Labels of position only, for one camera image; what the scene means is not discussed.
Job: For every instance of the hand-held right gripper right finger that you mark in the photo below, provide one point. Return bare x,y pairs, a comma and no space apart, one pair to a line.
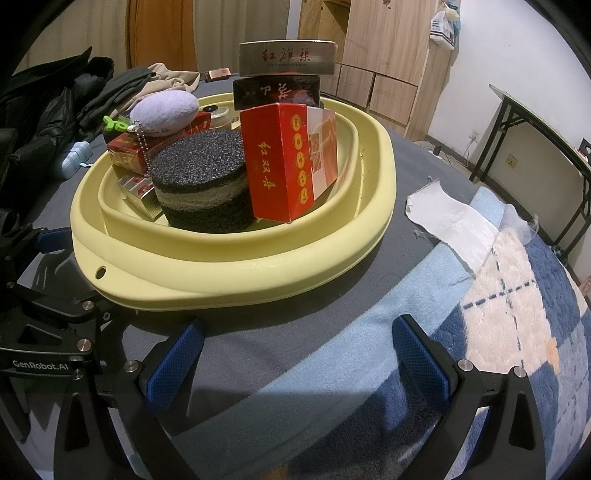
422,360

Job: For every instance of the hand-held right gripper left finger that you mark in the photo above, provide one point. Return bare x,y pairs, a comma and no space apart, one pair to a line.
173,364

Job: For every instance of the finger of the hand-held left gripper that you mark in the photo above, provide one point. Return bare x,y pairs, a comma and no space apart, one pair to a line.
54,241
78,311

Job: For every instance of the yellow plastic basin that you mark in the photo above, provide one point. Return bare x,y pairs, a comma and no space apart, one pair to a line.
231,277

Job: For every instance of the green plastic clip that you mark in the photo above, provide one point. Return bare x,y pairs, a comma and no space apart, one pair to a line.
115,124

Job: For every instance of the purple plush toy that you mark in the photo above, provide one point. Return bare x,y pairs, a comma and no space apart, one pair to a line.
166,113

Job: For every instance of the tall red white carton box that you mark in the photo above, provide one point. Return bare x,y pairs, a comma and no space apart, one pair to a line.
277,175

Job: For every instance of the black glossy box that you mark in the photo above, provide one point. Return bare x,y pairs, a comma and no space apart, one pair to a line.
277,92

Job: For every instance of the silver tin box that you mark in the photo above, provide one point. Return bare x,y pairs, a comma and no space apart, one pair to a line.
286,57

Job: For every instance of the light blue plastic pack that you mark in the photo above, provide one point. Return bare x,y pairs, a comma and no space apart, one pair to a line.
76,159

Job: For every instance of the blue checked blanket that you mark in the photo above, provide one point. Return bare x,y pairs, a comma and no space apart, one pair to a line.
508,323

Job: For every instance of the silver red cigarette pack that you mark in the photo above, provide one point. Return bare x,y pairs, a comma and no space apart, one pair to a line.
138,194

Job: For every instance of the black jacket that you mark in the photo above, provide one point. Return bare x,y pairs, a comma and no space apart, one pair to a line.
41,106

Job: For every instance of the white cloth sheet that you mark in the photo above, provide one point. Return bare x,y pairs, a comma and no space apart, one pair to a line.
457,221

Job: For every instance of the grey garment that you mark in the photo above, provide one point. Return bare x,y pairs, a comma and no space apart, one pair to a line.
115,92

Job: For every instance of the grey bedsheet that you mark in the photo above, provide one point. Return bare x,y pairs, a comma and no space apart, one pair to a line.
415,161

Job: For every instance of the round clear jar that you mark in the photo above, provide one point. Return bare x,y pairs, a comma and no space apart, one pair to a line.
214,115

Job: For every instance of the beige curtain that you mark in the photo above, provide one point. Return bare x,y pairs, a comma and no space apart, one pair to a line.
74,32

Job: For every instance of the small copper box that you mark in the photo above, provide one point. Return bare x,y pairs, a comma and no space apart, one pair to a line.
218,74

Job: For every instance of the orange wooden door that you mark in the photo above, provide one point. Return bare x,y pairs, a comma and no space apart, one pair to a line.
161,32

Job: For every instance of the black folding table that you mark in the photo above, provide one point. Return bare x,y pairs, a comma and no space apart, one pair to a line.
508,104

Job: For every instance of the wooden wardrobe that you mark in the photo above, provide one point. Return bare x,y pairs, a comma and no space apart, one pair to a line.
392,55

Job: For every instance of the white plastic bag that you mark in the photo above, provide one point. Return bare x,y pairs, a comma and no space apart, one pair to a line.
444,27

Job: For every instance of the yellow wall socket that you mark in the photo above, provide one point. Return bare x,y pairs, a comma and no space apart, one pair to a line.
511,161

